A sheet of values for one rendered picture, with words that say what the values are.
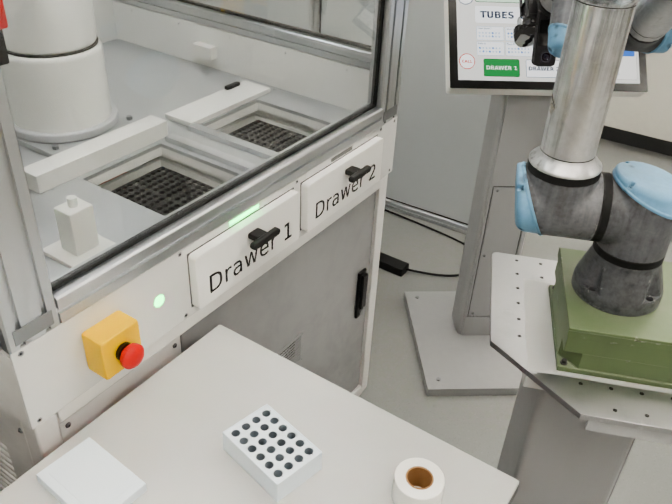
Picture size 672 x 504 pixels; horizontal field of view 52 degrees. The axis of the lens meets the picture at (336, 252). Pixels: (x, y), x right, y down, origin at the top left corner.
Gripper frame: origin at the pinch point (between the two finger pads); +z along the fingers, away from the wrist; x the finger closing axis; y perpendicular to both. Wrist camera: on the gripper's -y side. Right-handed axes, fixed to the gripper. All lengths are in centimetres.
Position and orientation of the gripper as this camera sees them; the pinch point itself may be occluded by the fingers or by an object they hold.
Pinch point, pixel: (522, 46)
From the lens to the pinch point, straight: 173.1
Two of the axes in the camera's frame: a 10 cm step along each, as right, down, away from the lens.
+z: -0.8, 0.9, 9.9
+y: -0.1, -10.0, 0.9
